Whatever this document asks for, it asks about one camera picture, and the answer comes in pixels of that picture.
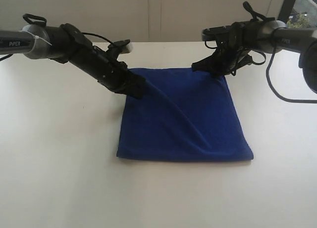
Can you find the blue cloth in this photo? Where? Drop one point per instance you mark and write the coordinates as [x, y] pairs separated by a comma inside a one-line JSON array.
[[184, 116]]

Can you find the black window frame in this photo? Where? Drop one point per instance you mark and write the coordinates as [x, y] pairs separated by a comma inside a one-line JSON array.
[[286, 10]]

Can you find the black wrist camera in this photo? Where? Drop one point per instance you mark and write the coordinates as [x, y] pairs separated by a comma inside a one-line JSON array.
[[120, 47], [216, 34]]

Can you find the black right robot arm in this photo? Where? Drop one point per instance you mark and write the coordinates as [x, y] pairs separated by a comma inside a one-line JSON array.
[[273, 36]]

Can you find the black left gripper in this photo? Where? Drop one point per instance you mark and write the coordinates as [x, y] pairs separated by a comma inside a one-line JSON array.
[[103, 66]]

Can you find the green tree outside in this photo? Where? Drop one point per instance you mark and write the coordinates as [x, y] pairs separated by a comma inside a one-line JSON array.
[[298, 20]]

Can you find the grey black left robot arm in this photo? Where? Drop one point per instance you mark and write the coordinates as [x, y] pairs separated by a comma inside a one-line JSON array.
[[67, 44]]

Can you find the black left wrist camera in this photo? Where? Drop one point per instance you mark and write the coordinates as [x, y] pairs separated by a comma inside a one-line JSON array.
[[120, 47]]

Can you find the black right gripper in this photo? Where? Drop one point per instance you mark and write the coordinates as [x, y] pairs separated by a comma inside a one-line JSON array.
[[229, 55]]

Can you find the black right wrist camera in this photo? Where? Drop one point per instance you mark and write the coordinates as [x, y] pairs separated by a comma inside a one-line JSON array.
[[216, 34]]

